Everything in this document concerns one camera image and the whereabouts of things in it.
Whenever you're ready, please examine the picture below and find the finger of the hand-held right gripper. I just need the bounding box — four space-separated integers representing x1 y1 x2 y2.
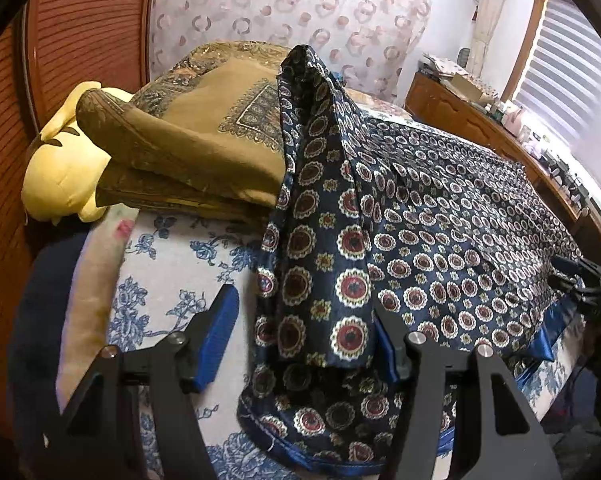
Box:
550 255 601 311

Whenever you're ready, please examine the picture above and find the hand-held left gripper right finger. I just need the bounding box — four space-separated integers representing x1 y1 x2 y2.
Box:
375 305 563 480

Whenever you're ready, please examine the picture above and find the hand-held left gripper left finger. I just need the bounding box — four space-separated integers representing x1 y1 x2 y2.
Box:
40 284 241 480

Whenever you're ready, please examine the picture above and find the navy medallion patterned garment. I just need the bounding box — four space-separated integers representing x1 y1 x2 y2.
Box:
236 44 588 480

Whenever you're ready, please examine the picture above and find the beige floral blanket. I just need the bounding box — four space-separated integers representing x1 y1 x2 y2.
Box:
58 92 588 480

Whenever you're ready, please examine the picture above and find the pile of small dresser items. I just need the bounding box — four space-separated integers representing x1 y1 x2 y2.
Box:
417 50 601 221

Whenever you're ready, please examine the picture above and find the navy bed sheet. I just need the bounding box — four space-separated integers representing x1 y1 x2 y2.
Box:
8 245 92 480

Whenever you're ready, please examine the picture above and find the wooden dresser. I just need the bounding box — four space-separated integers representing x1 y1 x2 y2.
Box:
405 71 601 261

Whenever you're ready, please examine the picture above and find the striped window blind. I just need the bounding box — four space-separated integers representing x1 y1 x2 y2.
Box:
513 0 601 161

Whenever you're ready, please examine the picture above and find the brown paisley folded blanket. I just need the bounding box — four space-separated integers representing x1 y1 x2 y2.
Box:
75 40 306 223

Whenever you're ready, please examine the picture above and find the cardboard box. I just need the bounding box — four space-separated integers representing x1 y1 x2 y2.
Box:
444 72 487 102

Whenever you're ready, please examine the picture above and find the yellow plush toy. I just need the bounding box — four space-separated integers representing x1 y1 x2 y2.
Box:
23 81 131 226

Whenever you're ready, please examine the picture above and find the wooden window frame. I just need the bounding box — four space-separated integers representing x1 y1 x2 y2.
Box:
500 0 552 107

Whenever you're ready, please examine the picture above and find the ring patterned curtain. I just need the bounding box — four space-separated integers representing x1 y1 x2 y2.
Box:
148 0 433 102

